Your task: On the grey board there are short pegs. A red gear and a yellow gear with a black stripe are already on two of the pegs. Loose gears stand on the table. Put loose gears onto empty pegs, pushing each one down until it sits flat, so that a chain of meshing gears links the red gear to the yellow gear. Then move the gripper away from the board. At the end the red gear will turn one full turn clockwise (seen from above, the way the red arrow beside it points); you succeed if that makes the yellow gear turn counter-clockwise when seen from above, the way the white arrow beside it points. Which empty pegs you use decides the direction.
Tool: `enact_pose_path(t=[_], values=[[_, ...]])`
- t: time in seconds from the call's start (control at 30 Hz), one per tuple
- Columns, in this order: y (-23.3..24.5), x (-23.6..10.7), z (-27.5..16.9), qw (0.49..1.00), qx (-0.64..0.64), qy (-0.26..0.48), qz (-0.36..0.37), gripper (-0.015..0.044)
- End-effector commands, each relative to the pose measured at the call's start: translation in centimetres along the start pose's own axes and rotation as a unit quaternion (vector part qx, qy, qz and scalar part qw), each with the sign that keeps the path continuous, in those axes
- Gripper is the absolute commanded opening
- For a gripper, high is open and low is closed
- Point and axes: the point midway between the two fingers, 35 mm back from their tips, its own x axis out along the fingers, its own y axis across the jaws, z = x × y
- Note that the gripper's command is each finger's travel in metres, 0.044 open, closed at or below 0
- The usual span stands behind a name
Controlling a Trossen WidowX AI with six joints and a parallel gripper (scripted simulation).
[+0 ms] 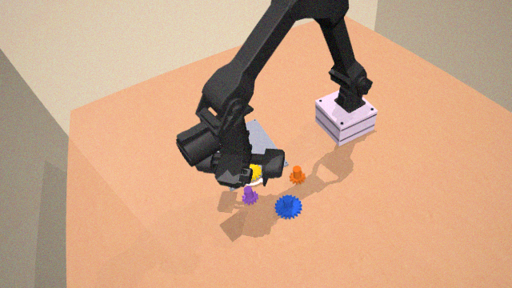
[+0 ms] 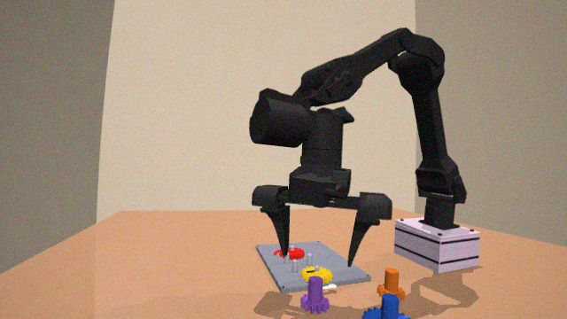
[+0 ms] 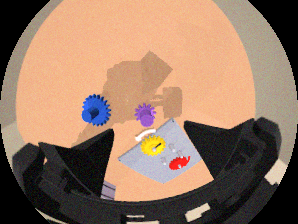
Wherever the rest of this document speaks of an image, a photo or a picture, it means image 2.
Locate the red gear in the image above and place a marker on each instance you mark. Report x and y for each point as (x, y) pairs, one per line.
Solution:
(296, 254)

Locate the purple gear with tall hub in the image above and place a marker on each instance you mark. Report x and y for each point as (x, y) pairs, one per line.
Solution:
(314, 301)

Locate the yellow gear with black stripe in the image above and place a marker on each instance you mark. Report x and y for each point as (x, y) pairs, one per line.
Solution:
(325, 274)

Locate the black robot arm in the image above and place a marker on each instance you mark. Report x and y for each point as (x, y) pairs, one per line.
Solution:
(285, 120)

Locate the orange gear with central hub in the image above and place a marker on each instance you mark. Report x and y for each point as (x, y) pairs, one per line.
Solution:
(391, 284)

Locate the blue gear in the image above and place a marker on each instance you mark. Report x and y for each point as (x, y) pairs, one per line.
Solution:
(389, 309)

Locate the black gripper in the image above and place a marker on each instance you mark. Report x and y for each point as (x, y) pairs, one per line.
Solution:
(371, 207)

